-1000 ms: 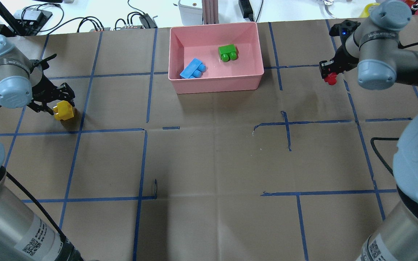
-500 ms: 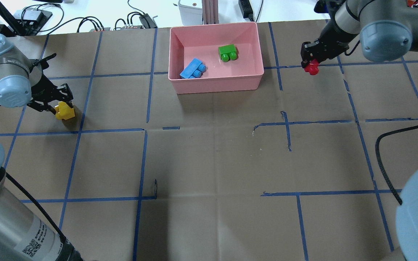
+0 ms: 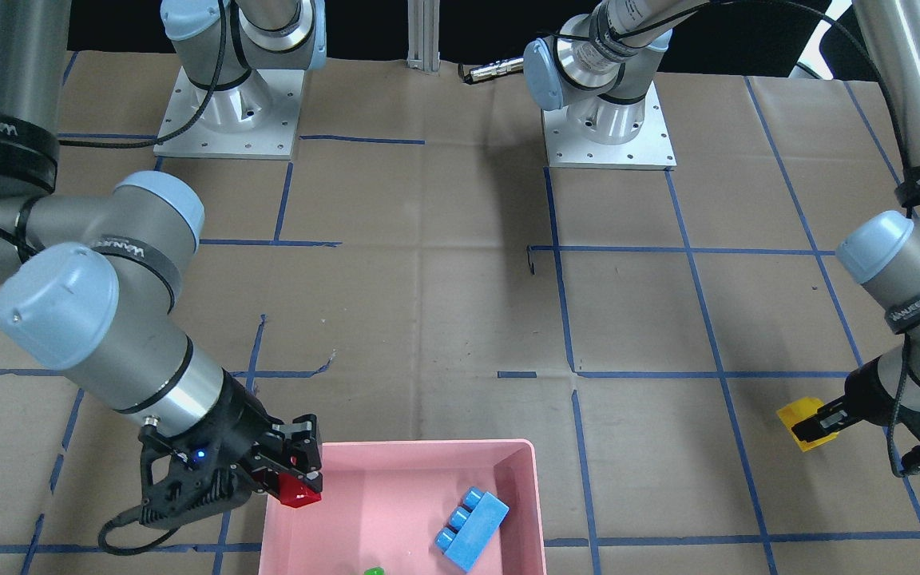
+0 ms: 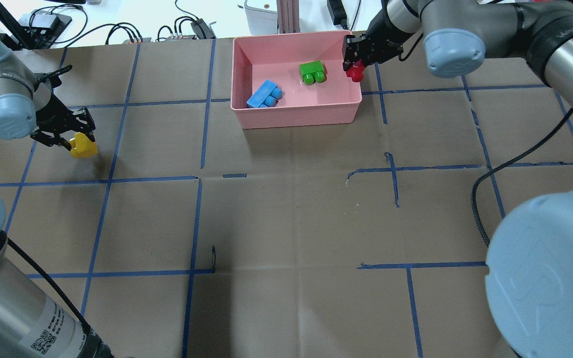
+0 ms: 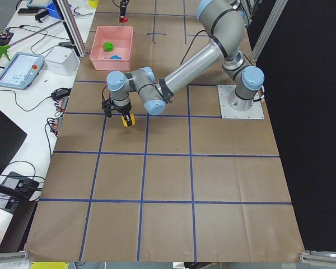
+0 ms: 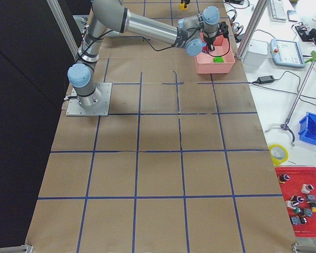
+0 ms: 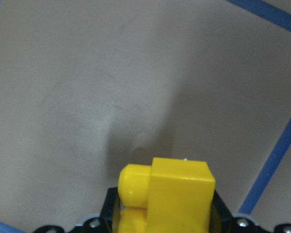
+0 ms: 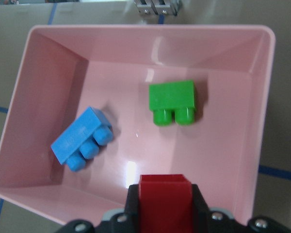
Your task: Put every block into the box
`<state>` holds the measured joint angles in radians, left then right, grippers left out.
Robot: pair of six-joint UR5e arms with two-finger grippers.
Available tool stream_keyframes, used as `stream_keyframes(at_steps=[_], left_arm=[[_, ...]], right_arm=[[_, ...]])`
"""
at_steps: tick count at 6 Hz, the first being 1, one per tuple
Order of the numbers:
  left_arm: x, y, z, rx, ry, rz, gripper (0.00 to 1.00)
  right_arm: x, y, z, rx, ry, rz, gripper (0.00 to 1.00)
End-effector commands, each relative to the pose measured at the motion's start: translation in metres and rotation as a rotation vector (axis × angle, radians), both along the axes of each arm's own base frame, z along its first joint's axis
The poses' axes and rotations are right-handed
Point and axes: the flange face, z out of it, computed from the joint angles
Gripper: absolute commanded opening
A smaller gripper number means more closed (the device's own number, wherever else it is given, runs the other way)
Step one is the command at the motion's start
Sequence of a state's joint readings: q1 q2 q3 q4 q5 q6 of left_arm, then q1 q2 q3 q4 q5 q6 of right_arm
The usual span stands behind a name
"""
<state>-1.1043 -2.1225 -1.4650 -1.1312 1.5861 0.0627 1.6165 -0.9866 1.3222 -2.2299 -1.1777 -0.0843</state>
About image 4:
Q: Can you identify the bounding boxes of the black hub device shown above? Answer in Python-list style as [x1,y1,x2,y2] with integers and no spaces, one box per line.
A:
[18,10,72,49]

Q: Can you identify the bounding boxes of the white cube device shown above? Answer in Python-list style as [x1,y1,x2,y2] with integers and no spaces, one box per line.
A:
[243,0,279,36]

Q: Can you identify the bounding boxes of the yellow toy block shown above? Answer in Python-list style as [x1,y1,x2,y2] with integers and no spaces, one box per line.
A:
[69,132,98,159]

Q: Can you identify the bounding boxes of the green toy block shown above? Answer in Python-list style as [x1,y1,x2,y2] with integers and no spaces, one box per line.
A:
[298,60,327,86]

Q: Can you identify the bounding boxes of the black power adapter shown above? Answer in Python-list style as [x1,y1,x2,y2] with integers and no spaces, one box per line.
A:
[326,0,348,29]

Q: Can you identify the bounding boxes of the blue toy block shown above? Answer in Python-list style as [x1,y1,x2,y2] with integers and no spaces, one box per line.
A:
[246,80,284,108]

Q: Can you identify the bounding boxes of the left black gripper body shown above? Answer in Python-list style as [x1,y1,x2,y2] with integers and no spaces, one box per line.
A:
[33,64,88,141]

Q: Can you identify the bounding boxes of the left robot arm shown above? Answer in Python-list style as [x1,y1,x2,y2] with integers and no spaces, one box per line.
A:
[0,41,113,358]

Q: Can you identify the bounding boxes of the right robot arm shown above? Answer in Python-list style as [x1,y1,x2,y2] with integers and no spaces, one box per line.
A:
[361,48,570,358]

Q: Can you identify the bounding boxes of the red toy block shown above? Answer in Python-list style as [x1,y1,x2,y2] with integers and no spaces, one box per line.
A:
[344,60,365,83]

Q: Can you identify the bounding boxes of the pink plastic box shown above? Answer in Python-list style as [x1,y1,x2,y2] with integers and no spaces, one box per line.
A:
[230,30,362,129]

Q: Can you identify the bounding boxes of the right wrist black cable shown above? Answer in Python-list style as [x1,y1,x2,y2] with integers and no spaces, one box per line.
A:
[471,107,573,248]

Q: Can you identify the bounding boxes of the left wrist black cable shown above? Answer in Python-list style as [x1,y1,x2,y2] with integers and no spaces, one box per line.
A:
[7,238,93,334]

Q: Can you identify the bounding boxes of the aluminium frame post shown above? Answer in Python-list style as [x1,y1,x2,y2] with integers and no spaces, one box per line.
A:
[277,0,300,34]

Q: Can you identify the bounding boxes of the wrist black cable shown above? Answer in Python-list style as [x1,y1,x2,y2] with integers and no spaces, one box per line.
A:
[471,107,573,248]
[7,238,93,334]

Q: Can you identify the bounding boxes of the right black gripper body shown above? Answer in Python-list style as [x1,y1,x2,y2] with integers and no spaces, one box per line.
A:
[346,10,421,59]

